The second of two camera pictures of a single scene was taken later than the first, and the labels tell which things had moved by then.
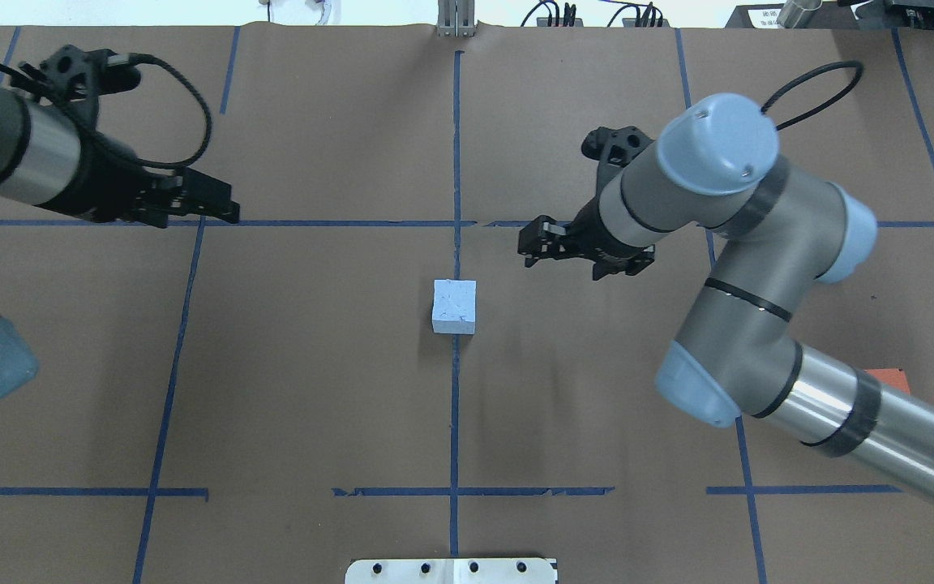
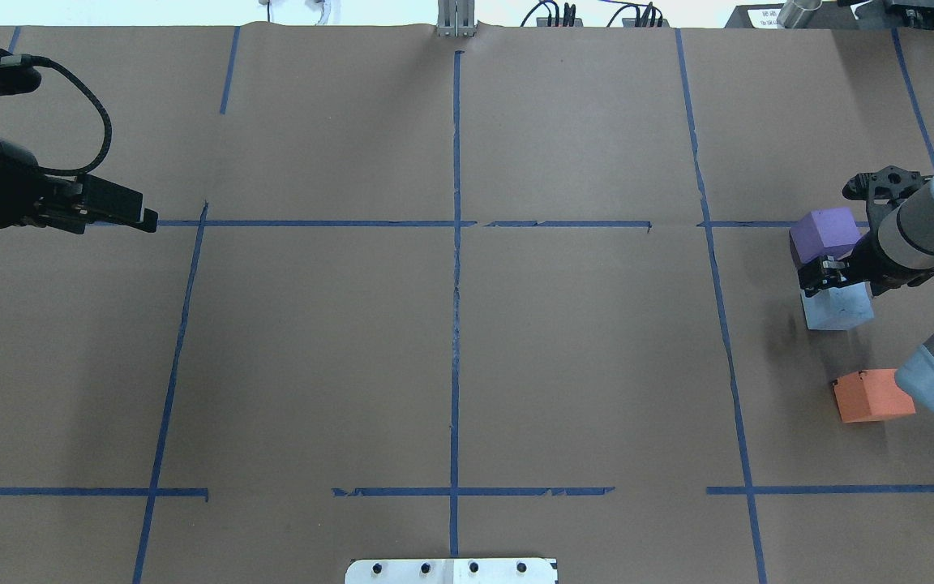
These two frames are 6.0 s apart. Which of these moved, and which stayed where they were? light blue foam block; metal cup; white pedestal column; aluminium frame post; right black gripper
Moved: right black gripper; light blue foam block
Stayed: white pedestal column; aluminium frame post; metal cup
